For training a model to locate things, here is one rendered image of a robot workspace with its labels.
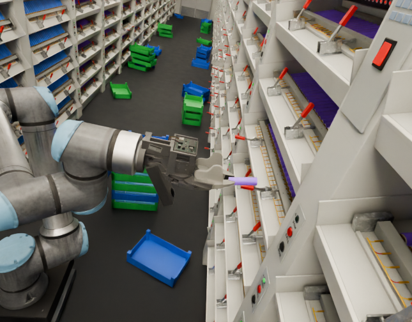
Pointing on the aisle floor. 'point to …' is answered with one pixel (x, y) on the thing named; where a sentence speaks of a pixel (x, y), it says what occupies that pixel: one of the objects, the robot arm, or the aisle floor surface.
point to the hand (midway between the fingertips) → (227, 181)
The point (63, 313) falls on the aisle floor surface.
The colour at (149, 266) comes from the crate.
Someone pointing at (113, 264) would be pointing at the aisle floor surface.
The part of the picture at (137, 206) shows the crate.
